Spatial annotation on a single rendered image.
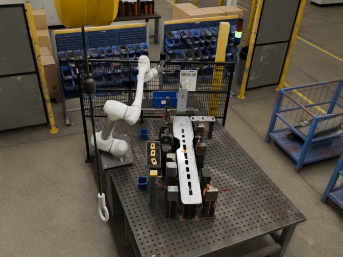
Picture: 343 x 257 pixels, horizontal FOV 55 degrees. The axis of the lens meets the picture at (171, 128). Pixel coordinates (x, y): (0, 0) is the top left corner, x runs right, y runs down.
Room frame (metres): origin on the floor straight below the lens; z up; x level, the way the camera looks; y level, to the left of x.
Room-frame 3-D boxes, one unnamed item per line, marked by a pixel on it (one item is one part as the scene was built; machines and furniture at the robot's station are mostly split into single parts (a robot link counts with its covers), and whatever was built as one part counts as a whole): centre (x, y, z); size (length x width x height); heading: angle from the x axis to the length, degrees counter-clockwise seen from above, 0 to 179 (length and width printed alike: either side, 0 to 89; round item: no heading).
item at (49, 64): (5.49, 2.65, 0.52); 1.21 x 0.81 x 1.05; 28
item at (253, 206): (2.99, -0.09, 0.68); 2.56 x 1.61 x 0.04; 24
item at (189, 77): (3.72, -0.17, 1.30); 0.23 x 0.02 x 0.31; 95
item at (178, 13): (6.83, -0.59, 0.67); 1.20 x 0.80 x 1.35; 116
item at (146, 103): (3.57, 0.12, 1.01); 0.90 x 0.22 x 0.03; 95
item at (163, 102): (3.57, 0.10, 1.09); 0.30 x 0.17 x 0.13; 95
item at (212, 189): (2.12, -0.39, 0.88); 0.15 x 0.11 x 0.36; 95
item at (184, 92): (3.42, -0.11, 1.17); 0.12 x 0.01 x 0.34; 95
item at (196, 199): (2.67, -0.17, 1.00); 1.38 x 0.22 x 0.02; 5
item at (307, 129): (4.17, -2.22, 0.47); 1.20 x 0.80 x 0.95; 113
